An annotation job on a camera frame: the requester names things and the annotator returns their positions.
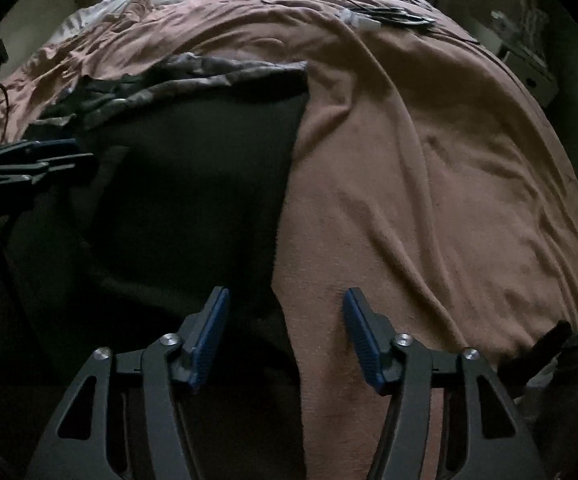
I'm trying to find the dark items on blanket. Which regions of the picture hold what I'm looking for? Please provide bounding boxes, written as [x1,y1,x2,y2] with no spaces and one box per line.
[331,0,435,32]

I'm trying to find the brown bed blanket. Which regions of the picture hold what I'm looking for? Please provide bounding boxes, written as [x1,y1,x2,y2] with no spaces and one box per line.
[0,0,578,479]

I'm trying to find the cardboard box by bed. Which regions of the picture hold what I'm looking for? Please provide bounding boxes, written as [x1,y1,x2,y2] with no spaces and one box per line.
[488,8,560,106]

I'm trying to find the black garment with patterned trim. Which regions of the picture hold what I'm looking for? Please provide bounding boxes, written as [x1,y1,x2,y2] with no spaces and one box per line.
[0,54,310,479]

